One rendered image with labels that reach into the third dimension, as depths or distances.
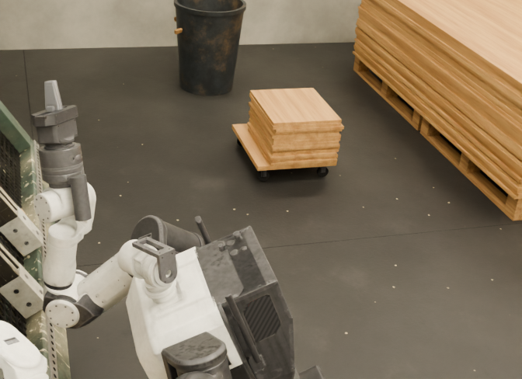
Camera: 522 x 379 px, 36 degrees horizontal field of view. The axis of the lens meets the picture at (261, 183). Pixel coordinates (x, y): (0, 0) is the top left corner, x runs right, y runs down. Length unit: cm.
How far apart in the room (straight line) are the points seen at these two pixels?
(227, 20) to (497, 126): 206
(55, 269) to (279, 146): 299
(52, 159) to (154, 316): 41
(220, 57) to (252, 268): 440
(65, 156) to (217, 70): 425
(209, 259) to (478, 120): 359
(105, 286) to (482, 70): 356
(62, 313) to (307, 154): 310
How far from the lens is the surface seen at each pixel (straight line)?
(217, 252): 162
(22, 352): 126
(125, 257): 154
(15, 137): 313
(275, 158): 472
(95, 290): 184
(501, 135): 486
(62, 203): 174
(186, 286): 158
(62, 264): 184
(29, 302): 226
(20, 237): 250
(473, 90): 512
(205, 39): 581
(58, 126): 171
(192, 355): 140
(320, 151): 482
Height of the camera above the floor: 229
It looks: 28 degrees down
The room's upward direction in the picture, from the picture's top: 5 degrees clockwise
